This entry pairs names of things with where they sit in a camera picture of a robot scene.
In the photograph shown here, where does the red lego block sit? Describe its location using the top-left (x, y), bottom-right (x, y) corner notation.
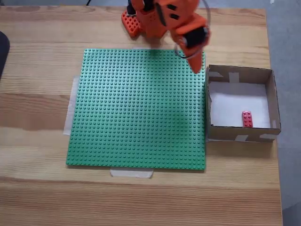
top-left (241, 110), bottom-right (254, 129)

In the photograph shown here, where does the white paper box lining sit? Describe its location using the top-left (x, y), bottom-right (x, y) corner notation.
top-left (208, 81), bottom-right (271, 129)

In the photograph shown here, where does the cardboard box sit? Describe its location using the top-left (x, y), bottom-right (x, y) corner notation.
top-left (206, 65), bottom-right (282, 143)

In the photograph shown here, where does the green lego baseplate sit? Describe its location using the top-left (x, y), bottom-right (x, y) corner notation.
top-left (65, 48), bottom-right (207, 170)

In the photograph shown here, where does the black rounded object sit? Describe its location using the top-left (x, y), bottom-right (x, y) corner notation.
top-left (0, 30), bottom-right (11, 82)

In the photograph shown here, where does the black white servo cable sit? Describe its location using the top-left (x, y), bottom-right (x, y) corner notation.
top-left (174, 43), bottom-right (206, 60)

